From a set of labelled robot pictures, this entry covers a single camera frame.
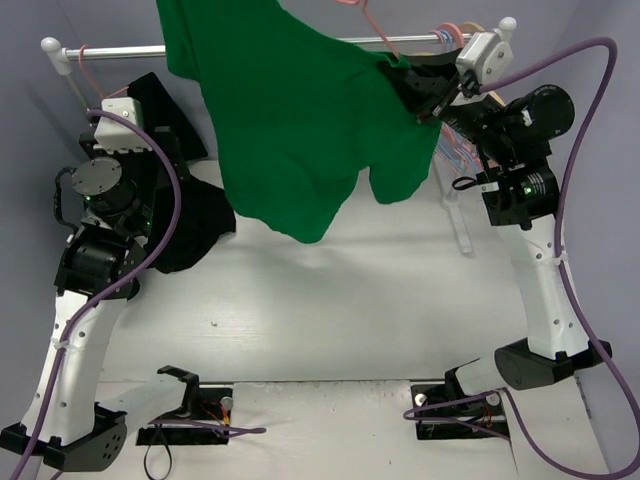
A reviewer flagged green t shirt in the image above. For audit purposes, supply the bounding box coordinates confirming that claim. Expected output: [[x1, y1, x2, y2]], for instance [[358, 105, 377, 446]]
[[157, 1, 441, 244]]

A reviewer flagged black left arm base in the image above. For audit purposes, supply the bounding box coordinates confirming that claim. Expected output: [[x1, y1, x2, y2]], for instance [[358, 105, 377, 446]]
[[135, 366, 233, 446]]

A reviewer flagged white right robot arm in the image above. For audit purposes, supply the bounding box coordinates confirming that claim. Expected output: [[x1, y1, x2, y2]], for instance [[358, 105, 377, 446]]
[[424, 85, 611, 412]]

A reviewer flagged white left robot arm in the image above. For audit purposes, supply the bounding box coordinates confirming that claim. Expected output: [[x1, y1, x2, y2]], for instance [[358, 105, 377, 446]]
[[1, 127, 200, 478]]

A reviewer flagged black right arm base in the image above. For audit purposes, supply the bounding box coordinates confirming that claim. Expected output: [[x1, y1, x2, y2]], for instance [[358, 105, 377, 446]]
[[403, 383, 510, 441]]

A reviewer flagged blue hanger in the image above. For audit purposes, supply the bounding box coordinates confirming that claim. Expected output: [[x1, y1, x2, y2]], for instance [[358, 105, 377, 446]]
[[434, 27, 481, 171]]

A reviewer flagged wooden hanger front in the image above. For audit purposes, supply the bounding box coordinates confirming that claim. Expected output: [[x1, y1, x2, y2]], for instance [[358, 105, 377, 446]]
[[458, 21, 505, 106]]

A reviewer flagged black t shirt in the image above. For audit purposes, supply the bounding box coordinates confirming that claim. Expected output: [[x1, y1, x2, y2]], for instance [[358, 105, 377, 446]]
[[127, 72, 236, 274]]

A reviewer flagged pink hanger with black shirt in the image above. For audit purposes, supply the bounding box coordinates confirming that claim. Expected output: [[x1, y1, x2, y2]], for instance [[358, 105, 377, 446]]
[[77, 44, 129, 100]]

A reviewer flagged silver clothes rack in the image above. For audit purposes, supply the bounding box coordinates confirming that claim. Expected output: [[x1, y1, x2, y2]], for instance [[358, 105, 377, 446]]
[[41, 17, 517, 257]]

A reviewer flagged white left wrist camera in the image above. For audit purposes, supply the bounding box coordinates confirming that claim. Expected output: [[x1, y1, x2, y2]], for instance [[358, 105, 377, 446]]
[[94, 97, 150, 154]]

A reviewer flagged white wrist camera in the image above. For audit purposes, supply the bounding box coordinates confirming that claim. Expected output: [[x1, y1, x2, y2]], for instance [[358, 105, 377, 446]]
[[94, 97, 150, 154], [455, 29, 514, 85]]

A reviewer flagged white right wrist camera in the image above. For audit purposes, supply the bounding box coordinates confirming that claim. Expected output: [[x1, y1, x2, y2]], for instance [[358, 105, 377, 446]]
[[455, 29, 514, 85]]

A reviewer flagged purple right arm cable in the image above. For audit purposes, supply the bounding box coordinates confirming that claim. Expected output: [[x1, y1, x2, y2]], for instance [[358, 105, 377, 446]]
[[403, 37, 639, 479]]

